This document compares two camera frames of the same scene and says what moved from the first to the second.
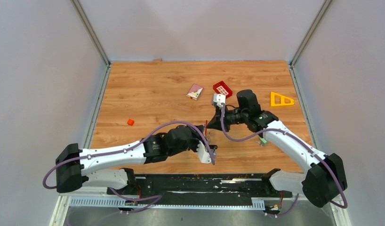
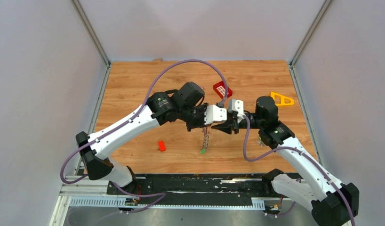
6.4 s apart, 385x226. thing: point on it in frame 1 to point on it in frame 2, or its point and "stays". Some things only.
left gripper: x=198 y=136 to x=201 y=124
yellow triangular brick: x=276 y=99 stays
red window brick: x=221 y=87 stays
